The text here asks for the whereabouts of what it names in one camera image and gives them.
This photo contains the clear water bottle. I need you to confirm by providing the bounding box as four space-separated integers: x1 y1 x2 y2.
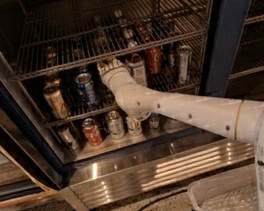
93 15 110 55

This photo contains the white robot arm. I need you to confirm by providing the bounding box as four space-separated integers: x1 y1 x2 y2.
97 58 264 211

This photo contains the white label juice bottle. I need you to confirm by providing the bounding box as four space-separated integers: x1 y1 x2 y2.
125 52 148 87

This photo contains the red can bottom shelf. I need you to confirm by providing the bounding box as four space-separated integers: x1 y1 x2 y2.
82 118 103 146

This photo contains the stainless steel fridge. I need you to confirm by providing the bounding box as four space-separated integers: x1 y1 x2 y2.
0 0 264 211

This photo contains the open fridge door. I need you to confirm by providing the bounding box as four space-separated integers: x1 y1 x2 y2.
0 108 62 211

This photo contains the blue Pepsi can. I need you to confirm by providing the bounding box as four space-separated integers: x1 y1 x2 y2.
75 73 99 108

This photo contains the red Coca-Cola can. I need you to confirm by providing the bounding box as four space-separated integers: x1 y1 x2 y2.
145 46 163 74

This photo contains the green white can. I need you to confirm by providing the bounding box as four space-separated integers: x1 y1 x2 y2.
126 116 143 136
106 110 126 140

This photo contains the dark can behind red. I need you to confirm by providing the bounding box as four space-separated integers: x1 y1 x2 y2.
162 42 177 68

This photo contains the gold beverage can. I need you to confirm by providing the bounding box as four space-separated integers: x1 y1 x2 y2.
43 84 70 120

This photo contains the blue silver can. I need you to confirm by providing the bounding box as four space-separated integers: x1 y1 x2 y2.
148 113 160 131

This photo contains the tall silver can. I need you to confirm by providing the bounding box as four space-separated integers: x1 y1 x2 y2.
177 44 193 85

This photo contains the silver can bottom left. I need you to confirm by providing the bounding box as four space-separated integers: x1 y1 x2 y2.
56 124 79 150

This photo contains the clear plastic bin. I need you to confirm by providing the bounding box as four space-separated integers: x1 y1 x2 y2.
187 164 259 211

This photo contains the upper wire shelf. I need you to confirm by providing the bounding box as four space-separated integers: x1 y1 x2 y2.
13 0 211 80

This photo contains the middle wire shelf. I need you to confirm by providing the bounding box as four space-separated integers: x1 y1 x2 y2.
24 36 204 127

